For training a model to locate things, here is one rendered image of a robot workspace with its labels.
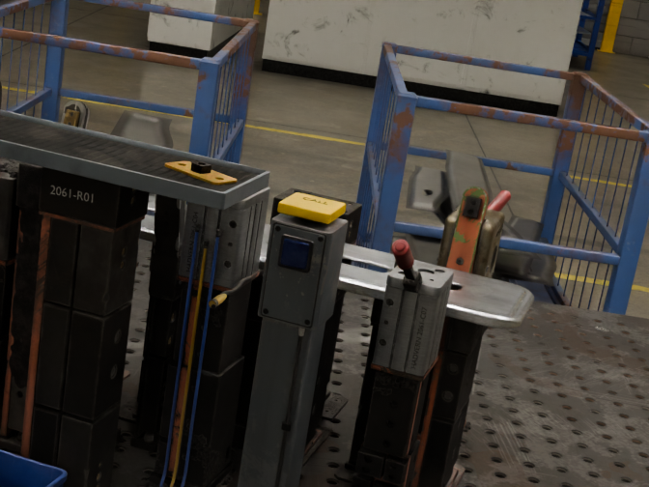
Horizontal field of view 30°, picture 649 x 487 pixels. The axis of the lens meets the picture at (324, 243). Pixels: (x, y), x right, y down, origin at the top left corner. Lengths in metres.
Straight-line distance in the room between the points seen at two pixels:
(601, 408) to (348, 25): 7.62
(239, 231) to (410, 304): 0.23
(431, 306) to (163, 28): 8.35
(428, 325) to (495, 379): 0.75
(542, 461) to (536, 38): 7.95
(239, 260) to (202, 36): 8.17
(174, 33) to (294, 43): 0.94
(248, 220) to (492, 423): 0.67
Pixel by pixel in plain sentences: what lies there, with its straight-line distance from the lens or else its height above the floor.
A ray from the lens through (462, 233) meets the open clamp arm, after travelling 1.76.
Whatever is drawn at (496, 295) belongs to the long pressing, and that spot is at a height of 1.00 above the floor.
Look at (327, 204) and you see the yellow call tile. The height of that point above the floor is 1.16.
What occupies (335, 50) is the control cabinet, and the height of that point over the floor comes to 0.25.
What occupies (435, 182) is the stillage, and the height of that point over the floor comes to 0.56.
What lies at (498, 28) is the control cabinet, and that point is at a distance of 9.69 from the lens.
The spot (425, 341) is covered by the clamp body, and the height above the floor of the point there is 0.99.
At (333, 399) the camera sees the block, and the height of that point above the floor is 0.70.
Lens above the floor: 1.49
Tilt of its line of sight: 16 degrees down
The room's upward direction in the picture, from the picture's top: 9 degrees clockwise
